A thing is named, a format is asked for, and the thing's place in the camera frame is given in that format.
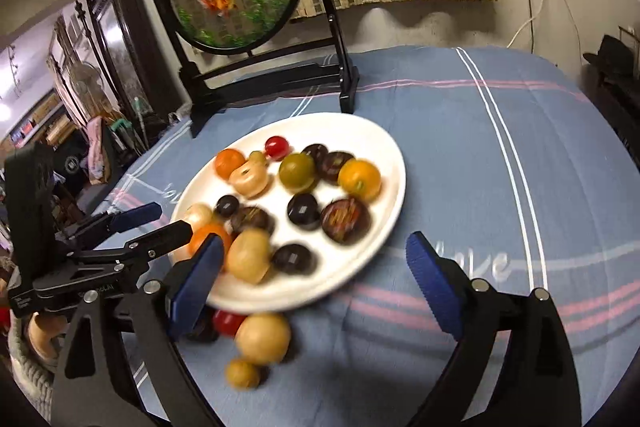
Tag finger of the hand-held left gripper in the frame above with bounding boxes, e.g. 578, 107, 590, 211
60, 202, 163, 249
67, 220, 194, 266

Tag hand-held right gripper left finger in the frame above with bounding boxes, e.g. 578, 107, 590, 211
52, 232, 225, 427

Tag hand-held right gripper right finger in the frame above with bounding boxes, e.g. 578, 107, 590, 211
406, 231, 581, 427

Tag dark brown mangosteen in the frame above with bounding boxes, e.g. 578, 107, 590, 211
316, 151, 357, 185
230, 205, 276, 235
187, 307, 220, 343

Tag cream spotted fruit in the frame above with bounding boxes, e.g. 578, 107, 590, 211
184, 203, 216, 233

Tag large orange mandarin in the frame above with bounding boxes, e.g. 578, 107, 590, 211
188, 223, 233, 258

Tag red tomato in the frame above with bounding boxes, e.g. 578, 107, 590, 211
212, 309, 247, 338
264, 136, 291, 160

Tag cream round fruit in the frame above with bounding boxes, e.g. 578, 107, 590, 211
225, 228, 272, 284

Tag dark purple plum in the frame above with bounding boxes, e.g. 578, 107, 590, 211
286, 192, 322, 231
301, 143, 329, 164
214, 194, 241, 219
271, 243, 316, 276

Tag large tan round fruit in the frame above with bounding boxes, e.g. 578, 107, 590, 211
235, 313, 292, 364

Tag small orange mandarin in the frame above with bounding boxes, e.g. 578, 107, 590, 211
215, 149, 247, 180

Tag tan fruit with brown stem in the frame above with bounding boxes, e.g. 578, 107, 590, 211
229, 161, 271, 199

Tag large dark mangosteen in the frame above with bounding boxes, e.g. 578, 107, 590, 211
320, 198, 372, 246

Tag yellow-orange citrus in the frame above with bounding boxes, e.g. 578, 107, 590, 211
338, 159, 382, 202

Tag white oval plate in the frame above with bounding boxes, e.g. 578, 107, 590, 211
170, 113, 407, 314

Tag green-yellow orange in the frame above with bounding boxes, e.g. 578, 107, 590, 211
278, 153, 318, 194

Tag person's left forearm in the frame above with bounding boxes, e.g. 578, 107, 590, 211
6, 307, 55, 410

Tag person's left hand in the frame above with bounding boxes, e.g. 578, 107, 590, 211
26, 313, 68, 360

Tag pink cloth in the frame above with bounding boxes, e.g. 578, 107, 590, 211
84, 117, 110, 184

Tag shelf of boxes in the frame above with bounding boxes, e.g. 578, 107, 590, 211
10, 89, 76, 148

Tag standing fan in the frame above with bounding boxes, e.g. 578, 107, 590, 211
70, 62, 107, 110

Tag blue striped tablecloth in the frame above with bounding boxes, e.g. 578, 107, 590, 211
90, 46, 640, 427

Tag dark wooden framed mirror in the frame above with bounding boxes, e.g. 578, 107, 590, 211
85, 0, 187, 128

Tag black desk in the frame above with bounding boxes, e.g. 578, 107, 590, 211
590, 72, 640, 152

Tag black hat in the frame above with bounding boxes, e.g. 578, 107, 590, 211
582, 34, 640, 75

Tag white cable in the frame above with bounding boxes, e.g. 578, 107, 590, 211
507, 0, 548, 50

